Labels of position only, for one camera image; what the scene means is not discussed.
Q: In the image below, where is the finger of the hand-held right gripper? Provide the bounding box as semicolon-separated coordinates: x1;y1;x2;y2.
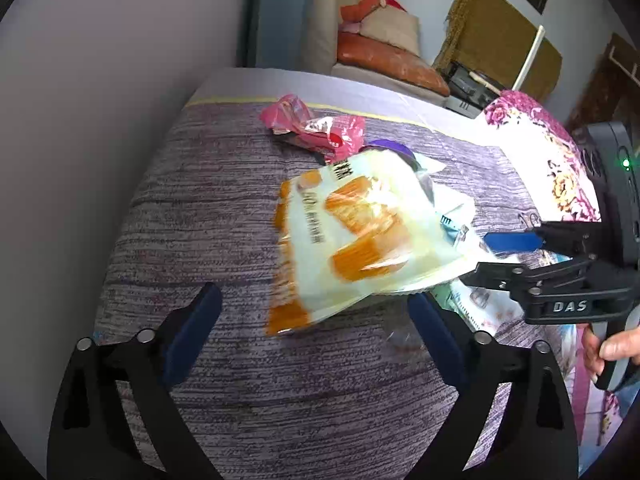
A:
484;221;602;261
459;256;597;302

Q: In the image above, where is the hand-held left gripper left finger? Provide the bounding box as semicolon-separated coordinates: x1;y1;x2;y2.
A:
47;282;223;480

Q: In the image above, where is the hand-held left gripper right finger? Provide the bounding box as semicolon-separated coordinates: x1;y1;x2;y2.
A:
407;291;581;480

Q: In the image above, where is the clear white plastic wrapper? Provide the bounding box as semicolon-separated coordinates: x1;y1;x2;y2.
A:
415;155;476;246

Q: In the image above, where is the yellow orange snack bag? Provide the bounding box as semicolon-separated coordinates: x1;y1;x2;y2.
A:
265;152;476;337

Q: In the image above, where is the purple white wrapper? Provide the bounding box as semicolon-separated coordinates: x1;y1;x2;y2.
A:
367;139;418;171

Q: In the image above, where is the pink snack wrapper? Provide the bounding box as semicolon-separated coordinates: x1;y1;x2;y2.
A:
259;94;367;165

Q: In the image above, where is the person's right hand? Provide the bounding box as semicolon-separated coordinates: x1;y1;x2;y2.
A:
581;326;640;377

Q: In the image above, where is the pale printed wrapper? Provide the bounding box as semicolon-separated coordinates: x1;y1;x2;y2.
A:
447;280;531;341

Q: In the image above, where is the floral pink bedspread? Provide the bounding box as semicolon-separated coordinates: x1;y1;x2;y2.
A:
482;90;636;441

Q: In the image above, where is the printed purple tablecloth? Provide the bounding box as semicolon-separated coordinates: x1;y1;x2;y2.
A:
95;67;601;480

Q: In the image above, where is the dark wooden cabinet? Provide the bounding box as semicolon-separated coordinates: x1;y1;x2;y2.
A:
565;32;640;131

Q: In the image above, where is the black box with papers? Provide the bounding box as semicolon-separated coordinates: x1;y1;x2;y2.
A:
442;60;501;118

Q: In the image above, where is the white pole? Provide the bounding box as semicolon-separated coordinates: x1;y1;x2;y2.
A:
512;25;546;92

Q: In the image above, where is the mustard throw blanket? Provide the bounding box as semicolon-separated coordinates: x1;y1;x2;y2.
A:
432;0;563;103

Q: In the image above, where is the orange seat cushion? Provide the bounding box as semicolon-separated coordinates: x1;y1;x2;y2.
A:
336;32;452;97

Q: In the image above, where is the beige pillow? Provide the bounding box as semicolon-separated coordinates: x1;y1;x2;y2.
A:
360;7;421;53

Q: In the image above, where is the cream sofa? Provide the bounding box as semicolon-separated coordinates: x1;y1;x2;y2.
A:
305;0;453;106

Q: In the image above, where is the blue grey curtain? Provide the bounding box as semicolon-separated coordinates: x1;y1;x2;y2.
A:
240;0;331;68

